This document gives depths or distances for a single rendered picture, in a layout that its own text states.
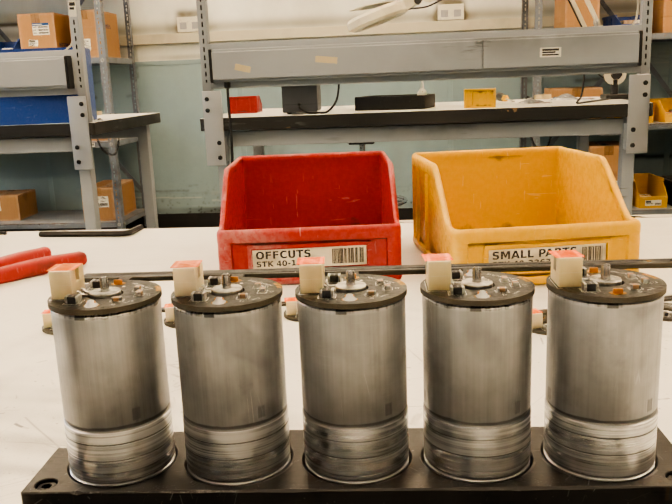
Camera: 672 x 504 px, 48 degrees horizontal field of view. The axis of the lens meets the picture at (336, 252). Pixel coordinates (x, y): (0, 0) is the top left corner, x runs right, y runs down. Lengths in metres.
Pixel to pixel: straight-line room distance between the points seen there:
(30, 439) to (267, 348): 0.12
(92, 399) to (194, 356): 0.02
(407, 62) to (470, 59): 0.19
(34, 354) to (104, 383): 0.17
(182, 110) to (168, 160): 0.31
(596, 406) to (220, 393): 0.08
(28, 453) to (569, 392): 0.16
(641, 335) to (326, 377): 0.07
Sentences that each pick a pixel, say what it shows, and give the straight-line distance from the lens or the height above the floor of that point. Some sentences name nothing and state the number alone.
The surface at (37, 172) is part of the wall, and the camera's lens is 5.06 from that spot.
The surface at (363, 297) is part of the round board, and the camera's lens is 0.16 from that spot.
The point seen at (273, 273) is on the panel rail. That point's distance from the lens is 0.19.
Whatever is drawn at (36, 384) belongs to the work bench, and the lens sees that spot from 0.31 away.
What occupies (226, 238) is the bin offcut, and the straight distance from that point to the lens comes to 0.41.
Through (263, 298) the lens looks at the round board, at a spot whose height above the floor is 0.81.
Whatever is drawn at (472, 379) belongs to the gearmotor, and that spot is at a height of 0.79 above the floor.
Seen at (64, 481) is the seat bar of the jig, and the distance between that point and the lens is 0.19.
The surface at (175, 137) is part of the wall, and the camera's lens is 4.72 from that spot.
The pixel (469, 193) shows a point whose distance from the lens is 0.51.
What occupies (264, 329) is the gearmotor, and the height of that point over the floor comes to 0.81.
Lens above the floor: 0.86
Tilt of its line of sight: 13 degrees down
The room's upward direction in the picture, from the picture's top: 2 degrees counter-clockwise
